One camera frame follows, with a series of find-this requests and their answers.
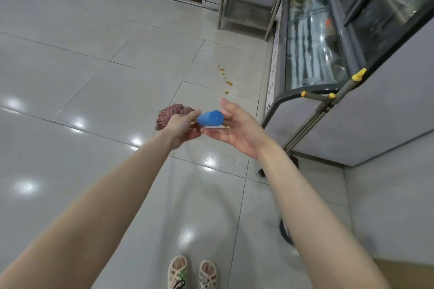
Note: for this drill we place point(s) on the person's beige sandal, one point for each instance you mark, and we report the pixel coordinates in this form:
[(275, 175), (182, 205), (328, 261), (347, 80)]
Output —
[(178, 272), (207, 275)]

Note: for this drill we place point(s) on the person's left beige sandal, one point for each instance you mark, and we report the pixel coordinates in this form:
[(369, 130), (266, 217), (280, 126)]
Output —
[(178, 272)]

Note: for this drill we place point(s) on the person's left hand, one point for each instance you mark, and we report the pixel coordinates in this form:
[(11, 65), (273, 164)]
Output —
[(179, 128)]

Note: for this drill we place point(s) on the person's left forearm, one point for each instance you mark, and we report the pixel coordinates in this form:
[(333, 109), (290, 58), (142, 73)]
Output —
[(84, 224)]

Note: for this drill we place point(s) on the grey broom with yellow cap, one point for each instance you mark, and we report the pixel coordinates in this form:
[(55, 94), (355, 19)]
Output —
[(349, 87)]

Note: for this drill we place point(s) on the person's right forearm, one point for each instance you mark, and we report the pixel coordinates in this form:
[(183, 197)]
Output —
[(322, 231)]

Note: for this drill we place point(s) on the orange liquid spill drops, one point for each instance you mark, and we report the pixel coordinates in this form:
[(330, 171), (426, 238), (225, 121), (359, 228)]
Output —
[(229, 83)]

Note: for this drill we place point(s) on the black trash bin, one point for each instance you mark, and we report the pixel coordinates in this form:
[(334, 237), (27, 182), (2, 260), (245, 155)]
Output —
[(284, 231)]

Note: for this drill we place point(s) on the grey glass display freezer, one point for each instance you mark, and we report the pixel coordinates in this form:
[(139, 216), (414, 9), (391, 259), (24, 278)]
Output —
[(390, 112)]

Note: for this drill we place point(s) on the person's right beige sandal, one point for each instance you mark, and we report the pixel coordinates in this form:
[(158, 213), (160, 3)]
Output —
[(207, 275)]

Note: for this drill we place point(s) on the person's right hand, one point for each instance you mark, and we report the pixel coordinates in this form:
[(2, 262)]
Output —
[(244, 131)]

